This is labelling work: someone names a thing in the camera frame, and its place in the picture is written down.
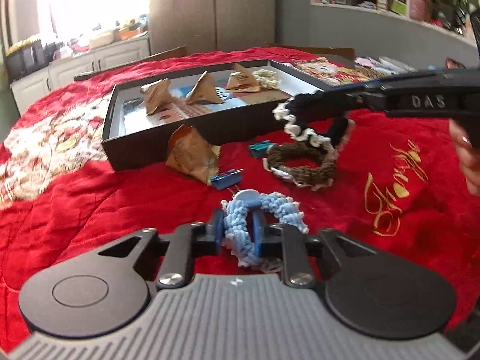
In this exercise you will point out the red patterned quilt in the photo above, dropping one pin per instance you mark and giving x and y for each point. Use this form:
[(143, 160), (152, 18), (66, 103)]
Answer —
[(398, 187)]

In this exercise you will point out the person's right hand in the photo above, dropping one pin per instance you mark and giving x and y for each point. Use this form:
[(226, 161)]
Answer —
[(468, 156)]

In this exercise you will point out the cream scrunchie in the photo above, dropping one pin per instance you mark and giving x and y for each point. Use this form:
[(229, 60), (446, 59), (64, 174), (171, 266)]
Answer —
[(267, 79)]

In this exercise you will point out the pink bottle on shelf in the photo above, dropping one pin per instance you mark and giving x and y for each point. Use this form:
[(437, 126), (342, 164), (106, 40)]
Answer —
[(417, 9)]

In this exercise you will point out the brown triangular snack packet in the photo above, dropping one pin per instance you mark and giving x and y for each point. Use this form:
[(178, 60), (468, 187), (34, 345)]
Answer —
[(242, 80), (204, 91), (190, 154), (156, 95)]

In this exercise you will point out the silver double-door refrigerator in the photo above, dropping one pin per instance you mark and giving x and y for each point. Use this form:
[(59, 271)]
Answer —
[(208, 25)]

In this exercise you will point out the white kitchen cabinet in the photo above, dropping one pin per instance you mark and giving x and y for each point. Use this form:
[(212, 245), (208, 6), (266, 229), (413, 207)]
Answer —
[(62, 72)]

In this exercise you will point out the teal binder clip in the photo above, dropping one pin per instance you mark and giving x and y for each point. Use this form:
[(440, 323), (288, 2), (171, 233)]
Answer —
[(260, 149)]

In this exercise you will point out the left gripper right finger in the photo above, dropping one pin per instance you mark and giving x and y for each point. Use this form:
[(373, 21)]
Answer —
[(295, 249)]

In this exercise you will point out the black shallow box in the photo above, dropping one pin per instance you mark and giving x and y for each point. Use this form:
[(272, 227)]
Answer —
[(134, 139)]

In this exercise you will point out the black white scrunchie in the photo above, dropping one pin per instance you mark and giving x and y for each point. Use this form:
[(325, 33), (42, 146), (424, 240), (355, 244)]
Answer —
[(294, 114)]

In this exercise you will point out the wooden chair back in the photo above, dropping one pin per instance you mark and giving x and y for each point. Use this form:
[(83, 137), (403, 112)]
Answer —
[(345, 52), (177, 52)]

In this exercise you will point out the brown scrunchie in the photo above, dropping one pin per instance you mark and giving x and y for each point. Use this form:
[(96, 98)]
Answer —
[(301, 165)]

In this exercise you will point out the light blue scrunchie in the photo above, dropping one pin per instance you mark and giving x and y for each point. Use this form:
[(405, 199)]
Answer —
[(245, 225)]

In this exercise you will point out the bowl of brown nuts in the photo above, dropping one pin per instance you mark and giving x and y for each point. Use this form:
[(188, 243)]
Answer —
[(371, 73)]

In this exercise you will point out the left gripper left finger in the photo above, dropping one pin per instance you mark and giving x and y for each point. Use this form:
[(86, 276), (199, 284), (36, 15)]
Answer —
[(161, 261)]

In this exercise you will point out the blue binder clip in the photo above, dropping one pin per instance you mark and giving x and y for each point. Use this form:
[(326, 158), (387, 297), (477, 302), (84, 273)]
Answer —
[(229, 181)]

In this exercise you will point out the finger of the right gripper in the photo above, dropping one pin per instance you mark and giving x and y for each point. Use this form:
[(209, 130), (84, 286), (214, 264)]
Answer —
[(421, 81), (330, 101)]

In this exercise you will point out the black microwave oven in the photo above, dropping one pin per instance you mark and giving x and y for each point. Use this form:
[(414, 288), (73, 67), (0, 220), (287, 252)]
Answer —
[(25, 60)]

